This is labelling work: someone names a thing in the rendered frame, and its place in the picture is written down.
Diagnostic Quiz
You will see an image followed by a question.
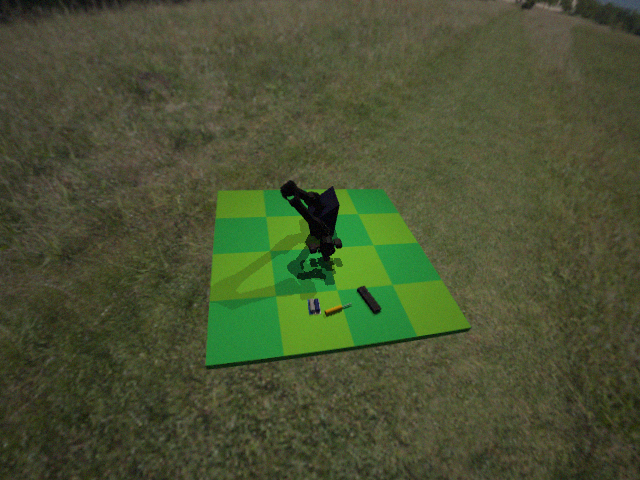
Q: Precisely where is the black rectangular bar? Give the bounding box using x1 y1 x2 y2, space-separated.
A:
357 286 381 313

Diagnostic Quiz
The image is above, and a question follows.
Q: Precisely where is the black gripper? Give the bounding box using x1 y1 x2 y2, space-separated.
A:
308 238 342 254

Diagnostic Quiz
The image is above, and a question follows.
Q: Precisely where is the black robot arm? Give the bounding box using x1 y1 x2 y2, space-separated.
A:
280 180 335 257

